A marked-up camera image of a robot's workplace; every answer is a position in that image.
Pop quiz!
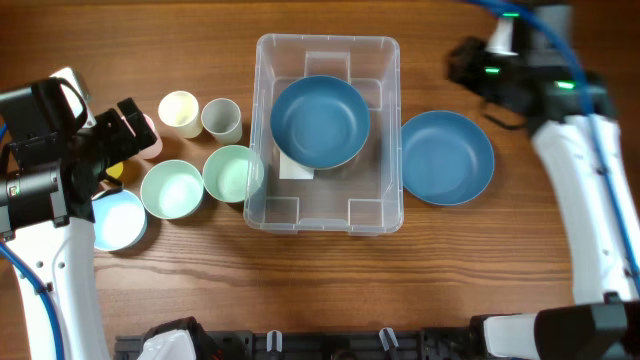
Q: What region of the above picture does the grey plastic cup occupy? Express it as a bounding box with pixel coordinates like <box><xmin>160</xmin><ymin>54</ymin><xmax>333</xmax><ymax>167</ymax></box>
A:
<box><xmin>201</xmin><ymin>98</ymin><xmax>242</xmax><ymax>145</ymax></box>

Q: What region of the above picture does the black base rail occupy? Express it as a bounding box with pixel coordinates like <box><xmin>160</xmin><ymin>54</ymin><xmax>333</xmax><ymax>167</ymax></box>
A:
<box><xmin>113</xmin><ymin>327</ymin><xmax>481</xmax><ymax>360</ymax></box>

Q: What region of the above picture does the clear plastic storage bin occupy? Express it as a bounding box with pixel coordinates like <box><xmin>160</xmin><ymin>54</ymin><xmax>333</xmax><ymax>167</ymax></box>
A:
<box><xmin>244</xmin><ymin>33</ymin><xmax>404</xmax><ymax>236</ymax></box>

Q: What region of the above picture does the light blue bowl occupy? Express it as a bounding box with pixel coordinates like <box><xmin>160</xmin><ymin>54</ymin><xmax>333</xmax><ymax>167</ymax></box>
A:
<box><xmin>92</xmin><ymin>189</ymin><xmax>147</xmax><ymax>252</ymax></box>

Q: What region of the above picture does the dark blue plate in bin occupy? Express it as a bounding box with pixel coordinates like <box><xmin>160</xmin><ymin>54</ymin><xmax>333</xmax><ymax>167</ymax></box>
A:
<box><xmin>270</xmin><ymin>75</ymin><xmax>371</xmax><ymax>169</ymax></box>

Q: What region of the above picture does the dark blue plate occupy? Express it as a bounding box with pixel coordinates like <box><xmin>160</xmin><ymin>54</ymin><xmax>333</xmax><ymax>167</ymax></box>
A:
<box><xmin>270</xmin><ymin>75</ymin><xmax>371</xmax><ymax>169</ymax></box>
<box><xmin>401</xmin><ymin>110</ymin><xmax>495</xmax><ymax>206</ymax></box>

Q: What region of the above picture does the yellow plastic cup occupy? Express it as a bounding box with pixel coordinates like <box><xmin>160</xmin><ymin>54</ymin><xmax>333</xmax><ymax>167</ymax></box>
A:
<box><xmin>106</xmin><ymin>162</ymin><xmax>124</xmax><ymax>179</ymax></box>

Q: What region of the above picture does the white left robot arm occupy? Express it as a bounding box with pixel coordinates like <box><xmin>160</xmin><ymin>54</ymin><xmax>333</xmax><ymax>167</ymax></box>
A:
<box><xmin>1</xmin><ymin>77</ymin><xmax>157</xmax><ymax>359</ymax></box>

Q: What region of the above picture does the mint green bowl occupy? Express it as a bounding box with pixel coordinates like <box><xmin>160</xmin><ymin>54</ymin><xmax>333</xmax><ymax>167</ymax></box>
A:
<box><xmin>140</xmin><ymin>159</ymin><xmax>204</xmax><ymax>220</ymax></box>
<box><xmin>202</xmin><ymin>145</ymin><xmax>264</xmax><ymax>203</ymax></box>

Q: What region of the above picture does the white paper label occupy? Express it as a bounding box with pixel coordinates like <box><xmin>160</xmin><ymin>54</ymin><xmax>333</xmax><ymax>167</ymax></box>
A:
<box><xmin>279</xmin><ymin>153</ymin><xmax>314</xmax><ymax>180</ymax></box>

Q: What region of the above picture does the cream plastic cup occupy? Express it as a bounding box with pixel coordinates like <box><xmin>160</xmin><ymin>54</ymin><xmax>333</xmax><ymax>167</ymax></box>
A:
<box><xmin>158</xmin><ymin>90</ymin><xmax>203</xmax><ymax>139</ymax></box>

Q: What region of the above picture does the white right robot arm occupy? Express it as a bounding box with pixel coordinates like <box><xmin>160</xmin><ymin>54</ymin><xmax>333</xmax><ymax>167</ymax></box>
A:
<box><xmin>448</xmin><ymin>0</ymin><xmax>639</xmax><ymax>359</ymax></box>

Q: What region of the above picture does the pink plastic cup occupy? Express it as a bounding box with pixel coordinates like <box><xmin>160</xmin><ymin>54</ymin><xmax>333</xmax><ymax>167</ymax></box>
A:
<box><xmin>134</xmin><ymin>113</ymin><xmax>164</xmax><ymax>161</ymax></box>

